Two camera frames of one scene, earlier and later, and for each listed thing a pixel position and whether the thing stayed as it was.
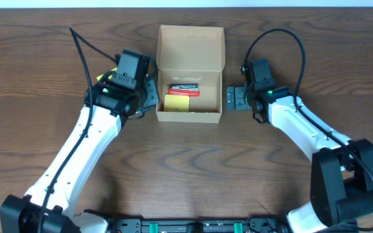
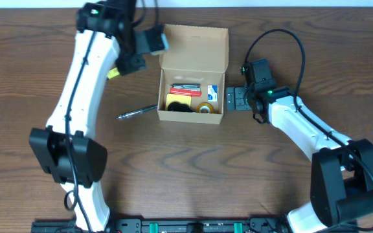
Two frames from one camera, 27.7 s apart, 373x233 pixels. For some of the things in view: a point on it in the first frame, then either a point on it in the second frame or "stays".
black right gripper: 236,98 stays
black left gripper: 152,92 → 130,65
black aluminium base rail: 197,226 stays
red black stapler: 189,90 stays
